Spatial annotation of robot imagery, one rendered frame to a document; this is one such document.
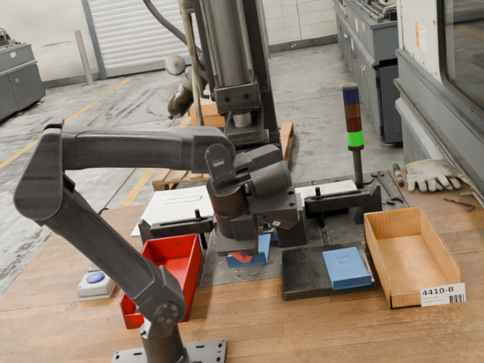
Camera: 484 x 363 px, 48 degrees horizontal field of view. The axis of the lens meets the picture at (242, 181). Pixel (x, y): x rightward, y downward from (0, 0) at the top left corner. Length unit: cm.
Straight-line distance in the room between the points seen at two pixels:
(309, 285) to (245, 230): 23
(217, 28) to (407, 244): 59
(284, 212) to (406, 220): 41
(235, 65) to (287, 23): 926
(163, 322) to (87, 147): 30
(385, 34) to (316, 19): 622
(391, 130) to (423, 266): 329
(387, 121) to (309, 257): 325
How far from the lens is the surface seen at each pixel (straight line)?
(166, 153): 79
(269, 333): 98
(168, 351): 93
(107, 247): 83
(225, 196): 82
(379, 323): 98
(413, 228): 122
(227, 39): 111
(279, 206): 86
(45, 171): 77
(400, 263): 113
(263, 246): 106
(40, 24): 1148
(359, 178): 139
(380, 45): 421
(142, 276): 85
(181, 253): 126
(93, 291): 121
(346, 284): 103
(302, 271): 110
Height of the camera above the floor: 148
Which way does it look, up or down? 21 degrees down
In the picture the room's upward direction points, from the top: 10 degrees counter-clockwise
